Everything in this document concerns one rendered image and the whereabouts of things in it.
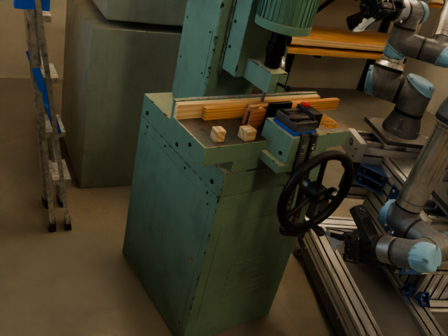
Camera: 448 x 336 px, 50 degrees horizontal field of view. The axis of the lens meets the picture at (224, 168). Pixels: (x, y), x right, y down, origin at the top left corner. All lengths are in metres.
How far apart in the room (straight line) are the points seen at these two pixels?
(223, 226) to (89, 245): 0.91
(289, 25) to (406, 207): 0.61
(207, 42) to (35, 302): 1.20
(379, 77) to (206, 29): 0.74
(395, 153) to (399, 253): 0.83
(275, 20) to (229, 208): 0.59
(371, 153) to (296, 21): 0.78
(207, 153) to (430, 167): 0.60
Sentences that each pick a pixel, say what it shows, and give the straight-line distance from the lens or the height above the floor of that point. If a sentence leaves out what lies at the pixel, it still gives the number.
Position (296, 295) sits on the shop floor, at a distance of 2.34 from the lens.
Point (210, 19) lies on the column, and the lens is 1.68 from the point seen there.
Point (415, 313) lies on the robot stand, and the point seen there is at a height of 0.23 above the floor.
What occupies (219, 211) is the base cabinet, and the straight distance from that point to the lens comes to 1.54.
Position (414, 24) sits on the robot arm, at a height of 1.28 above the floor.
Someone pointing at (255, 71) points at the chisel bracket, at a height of 1.04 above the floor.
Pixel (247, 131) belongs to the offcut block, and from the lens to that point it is 1.43.
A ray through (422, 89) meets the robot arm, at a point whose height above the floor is 1.03.
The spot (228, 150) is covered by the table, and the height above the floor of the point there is 0.88.
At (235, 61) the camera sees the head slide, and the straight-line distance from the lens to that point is 1.62.
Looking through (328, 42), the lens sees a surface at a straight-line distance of 4.17.
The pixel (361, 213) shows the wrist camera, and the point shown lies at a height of 0.83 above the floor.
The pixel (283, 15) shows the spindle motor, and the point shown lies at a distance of 1.46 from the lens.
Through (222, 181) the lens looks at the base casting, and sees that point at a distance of 1.47.
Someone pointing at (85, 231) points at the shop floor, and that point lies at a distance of 2.41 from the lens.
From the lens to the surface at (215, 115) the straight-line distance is 1.52.
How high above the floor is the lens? 1.54
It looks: 30 degrees down
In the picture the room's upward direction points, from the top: 14 degrees clockwise
